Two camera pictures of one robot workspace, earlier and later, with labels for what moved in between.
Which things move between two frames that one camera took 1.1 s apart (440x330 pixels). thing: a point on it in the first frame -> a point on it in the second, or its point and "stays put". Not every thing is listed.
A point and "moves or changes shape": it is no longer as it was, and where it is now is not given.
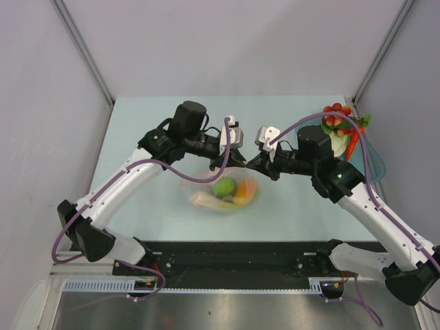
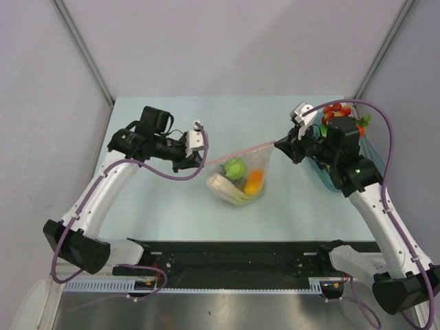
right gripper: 262,162 -> 292,146
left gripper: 234,159 -> 183,162
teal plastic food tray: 376,160 stays put
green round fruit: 223,187 -> 235,168
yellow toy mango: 246,191 -> 255,182
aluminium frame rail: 81,268 stays put
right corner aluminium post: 396,27 stays put
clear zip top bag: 235,190 moves or changes shape
